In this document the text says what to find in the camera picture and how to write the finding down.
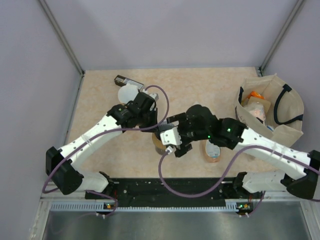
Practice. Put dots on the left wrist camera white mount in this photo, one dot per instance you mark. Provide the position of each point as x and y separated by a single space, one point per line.
155 96

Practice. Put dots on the blue cone dripper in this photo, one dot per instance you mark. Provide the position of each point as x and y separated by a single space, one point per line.
164 127

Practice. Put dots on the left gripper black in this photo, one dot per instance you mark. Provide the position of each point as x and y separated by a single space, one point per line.
153 112

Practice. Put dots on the grey cable duct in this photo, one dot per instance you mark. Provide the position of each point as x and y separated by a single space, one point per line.
105 206

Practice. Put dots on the black rectangular box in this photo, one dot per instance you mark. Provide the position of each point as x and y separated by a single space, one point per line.
121 81

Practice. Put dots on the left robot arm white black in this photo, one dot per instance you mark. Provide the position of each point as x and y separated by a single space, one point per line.
63 165

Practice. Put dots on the beige tote bag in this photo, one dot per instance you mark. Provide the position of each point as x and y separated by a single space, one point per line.
284 119

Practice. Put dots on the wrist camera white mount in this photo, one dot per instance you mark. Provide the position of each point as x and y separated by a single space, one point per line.
170 138
155 96

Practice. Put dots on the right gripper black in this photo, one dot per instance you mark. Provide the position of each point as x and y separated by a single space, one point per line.
185 122

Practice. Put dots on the aluminium frame post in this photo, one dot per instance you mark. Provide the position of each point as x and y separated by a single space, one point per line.
61 36
298 6

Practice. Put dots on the white paper coffee filter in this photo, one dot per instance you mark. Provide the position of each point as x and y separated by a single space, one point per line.
127 93

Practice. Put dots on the right aluminium frame post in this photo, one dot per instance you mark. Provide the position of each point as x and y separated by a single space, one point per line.
298 6

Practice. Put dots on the orange capped bottle in bag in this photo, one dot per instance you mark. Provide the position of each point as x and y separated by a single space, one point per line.
255 95

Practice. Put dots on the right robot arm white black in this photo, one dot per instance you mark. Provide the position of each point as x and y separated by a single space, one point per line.
297 172

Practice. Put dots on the glass flask carafe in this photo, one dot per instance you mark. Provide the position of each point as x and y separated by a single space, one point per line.
160 151

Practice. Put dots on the orange soap bottle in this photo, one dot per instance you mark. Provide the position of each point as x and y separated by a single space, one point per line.
210 152

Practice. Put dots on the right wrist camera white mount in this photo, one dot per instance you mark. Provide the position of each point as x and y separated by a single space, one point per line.
170 138

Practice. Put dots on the left aluminium frame post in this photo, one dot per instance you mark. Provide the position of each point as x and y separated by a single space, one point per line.
61 36

